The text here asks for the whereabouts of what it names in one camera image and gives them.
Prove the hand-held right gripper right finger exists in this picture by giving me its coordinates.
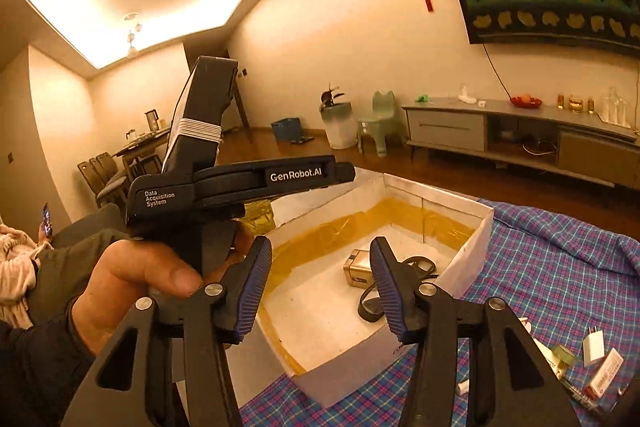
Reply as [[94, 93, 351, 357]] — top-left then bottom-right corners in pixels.
[[369, 236, 583, 427]]

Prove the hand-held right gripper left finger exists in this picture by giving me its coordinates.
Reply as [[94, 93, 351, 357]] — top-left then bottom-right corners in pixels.
[[60, 236, 273, 427]]

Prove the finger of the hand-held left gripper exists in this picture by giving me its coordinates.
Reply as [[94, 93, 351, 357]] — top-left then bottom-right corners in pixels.
[[324, 157, 357, 188]]

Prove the white cardboard box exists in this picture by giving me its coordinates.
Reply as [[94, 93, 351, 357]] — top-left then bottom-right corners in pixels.
[[225, 167, 496, 410]]

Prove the white staples box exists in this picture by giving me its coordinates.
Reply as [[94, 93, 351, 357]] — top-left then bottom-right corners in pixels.
[[584, 348, 625, 400]]

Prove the person's left forearm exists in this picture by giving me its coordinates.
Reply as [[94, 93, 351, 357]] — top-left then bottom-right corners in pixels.
[[0, 294, 98, 427]]

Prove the person's left hand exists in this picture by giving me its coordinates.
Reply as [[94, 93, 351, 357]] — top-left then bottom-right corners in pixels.
[[70, 222, 253, 358]]

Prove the small metallic box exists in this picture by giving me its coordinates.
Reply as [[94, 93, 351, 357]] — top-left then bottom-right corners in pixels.
[[343, 249, 381, 290]]

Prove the white planter bin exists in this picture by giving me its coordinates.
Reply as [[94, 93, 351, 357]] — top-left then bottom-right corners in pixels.
[[320, 103, 358, 151]]

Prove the green plastic chair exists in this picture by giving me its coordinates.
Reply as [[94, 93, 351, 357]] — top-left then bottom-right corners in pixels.
[[356, 91, 406, 158]]

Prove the wooden dining table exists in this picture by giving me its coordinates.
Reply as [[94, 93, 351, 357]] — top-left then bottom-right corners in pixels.
[[112, 127, 173, 172]]

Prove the blue plastic crate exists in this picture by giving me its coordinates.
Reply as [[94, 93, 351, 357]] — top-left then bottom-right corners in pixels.
[[271, 117, 303, 142]]

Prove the dark potted plant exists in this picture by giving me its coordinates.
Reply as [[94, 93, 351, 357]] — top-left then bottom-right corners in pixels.
[[319, 83, 346, 110]]

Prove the wooden dining chair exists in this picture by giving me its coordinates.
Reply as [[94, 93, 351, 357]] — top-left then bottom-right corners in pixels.
[[95, 152, 132, 208], [77, 159, 103, 196]]

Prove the grey television cabinet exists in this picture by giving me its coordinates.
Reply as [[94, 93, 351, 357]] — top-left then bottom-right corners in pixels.
[[401, 96, 640, 190]]

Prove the dark sofa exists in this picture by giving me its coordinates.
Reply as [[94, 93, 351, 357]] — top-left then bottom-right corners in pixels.
[[27, 202, 136, 323]]

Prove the blue plaid cloth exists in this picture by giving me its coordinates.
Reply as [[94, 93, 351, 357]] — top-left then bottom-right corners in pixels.
[[240, 199, 640, 427]]

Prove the ceiling lamp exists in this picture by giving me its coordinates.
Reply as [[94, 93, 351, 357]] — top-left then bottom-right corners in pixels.
[[124, 12, 143, 58]]

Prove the white tube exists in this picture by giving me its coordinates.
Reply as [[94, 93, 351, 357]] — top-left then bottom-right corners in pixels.
[[530, 337, 566, 380]]

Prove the small green tin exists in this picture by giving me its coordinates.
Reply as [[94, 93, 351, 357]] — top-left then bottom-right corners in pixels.
[[550, 344, 580, 370]]

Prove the black pen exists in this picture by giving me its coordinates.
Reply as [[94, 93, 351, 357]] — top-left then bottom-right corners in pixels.
[[557, 377, 601, 410]]

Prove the white charger plug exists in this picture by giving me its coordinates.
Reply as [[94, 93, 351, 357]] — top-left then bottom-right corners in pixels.
[[581, 326, 606, 367]]

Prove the black television cable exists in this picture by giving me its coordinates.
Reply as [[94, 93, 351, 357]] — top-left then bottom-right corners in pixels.
[[482, 42, 513, 101]]

